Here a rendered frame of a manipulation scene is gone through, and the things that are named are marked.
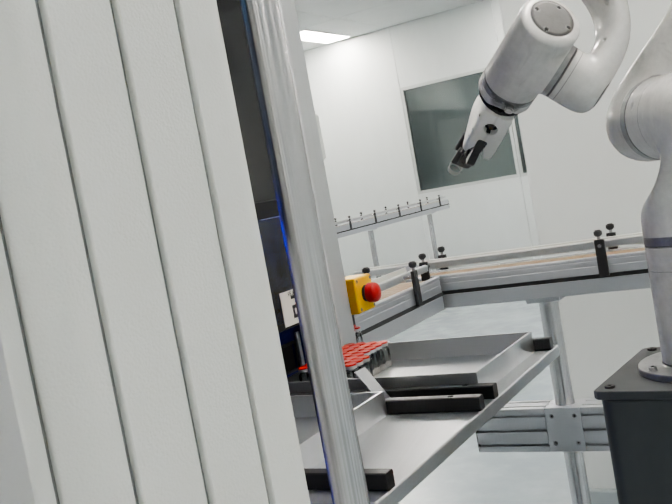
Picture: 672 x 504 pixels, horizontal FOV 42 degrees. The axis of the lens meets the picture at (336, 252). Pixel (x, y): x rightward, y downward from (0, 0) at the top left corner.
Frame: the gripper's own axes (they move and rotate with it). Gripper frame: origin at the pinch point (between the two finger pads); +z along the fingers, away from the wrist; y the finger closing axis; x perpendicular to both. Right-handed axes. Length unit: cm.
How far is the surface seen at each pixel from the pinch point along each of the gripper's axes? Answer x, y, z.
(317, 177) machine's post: 20.5, 4.1, 27.8
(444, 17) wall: -70, 641, 582
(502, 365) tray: -15.0, -30.5, 7.6
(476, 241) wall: -191, 458, 701
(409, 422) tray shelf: -1.2, -47.2, 0.1
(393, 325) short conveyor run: -10, 4, 75
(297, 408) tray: 12.4, -45.2, 14.8
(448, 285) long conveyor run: -24, 29, 91
